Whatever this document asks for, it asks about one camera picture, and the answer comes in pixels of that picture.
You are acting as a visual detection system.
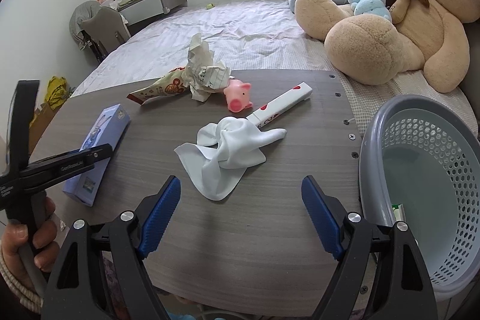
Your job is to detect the light blue plush toy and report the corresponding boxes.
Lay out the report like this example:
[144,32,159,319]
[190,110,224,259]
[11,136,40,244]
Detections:
[347,0,392,22]

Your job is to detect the yellow plastic bag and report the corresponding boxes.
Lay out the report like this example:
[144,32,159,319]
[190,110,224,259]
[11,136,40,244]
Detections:
[46,76,70,107]

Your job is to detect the grey chair with clothes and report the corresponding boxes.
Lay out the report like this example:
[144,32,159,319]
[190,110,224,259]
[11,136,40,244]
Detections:
[69,1,130,62]

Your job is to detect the white cloth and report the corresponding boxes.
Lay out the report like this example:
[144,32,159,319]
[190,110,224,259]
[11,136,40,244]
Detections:
[173,116,287,201]

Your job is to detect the long white box red hearts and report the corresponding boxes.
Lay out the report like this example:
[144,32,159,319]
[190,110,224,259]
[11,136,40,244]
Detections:
[249,81,314,129]

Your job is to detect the grey-blue perforated plastic basket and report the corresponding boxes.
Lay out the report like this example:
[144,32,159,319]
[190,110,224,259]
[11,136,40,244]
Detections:
[358,94,480,302]

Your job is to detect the brown cardboard box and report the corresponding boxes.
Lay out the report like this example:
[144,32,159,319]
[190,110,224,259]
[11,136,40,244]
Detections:
[29,103,57,152]

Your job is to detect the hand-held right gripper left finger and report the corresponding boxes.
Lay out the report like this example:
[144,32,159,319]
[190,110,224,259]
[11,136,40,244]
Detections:
[40,175,182,320]

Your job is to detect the bed with white sheet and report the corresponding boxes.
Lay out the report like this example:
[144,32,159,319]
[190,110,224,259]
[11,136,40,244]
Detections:
[69,0,480,141]

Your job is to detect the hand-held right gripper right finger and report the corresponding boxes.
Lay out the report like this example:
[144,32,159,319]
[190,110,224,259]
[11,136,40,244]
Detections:
[301,175,439,320]

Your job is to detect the red and white snack packet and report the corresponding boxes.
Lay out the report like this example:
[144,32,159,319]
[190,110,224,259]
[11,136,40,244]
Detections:
[127,66,188,107]

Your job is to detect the crumpled white paper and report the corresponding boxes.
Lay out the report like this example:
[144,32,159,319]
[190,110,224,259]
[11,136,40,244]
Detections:
[184,34,231,103]

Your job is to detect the large beige teddy bear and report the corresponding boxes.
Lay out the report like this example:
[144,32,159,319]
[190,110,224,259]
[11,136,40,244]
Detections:
[294,0,480,94]

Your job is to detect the person's left hand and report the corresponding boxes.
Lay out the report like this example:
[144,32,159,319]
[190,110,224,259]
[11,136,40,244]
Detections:
[0,197,61,287]

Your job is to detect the pink pig toy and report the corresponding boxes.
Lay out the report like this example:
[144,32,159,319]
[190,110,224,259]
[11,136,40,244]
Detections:
[224,79,253,114]

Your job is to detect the long light blue box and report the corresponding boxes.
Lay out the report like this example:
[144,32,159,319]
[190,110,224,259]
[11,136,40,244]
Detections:
[62,103,132,207]

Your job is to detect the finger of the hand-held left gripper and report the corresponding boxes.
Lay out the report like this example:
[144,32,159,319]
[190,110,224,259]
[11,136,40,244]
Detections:
[41,144,114,186]

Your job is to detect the grey and white desk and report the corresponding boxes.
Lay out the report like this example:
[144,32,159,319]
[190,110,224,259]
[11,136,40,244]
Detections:
[118,0,188,24]

